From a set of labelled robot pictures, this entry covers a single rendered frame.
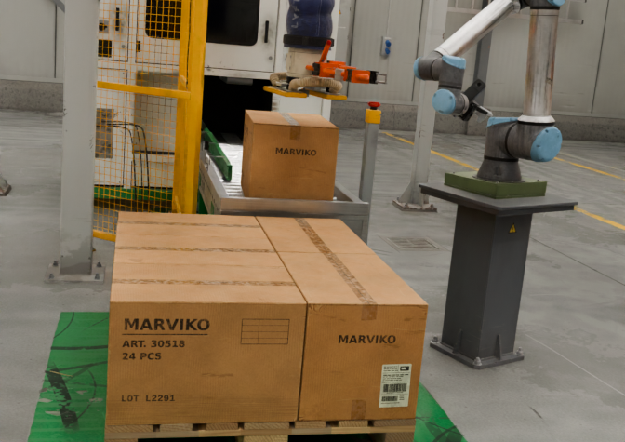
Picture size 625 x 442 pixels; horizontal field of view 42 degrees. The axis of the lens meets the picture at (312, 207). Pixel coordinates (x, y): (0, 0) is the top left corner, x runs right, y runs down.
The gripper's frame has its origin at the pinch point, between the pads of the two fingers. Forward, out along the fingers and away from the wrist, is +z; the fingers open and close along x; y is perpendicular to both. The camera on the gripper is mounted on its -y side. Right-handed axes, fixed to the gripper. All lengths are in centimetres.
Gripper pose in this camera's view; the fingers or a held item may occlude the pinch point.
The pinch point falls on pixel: (480, 103)
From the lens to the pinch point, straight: 346.1
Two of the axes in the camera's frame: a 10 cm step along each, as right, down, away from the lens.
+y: -5.4, 7.5, 3.8
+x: 6.5, 6.6, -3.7
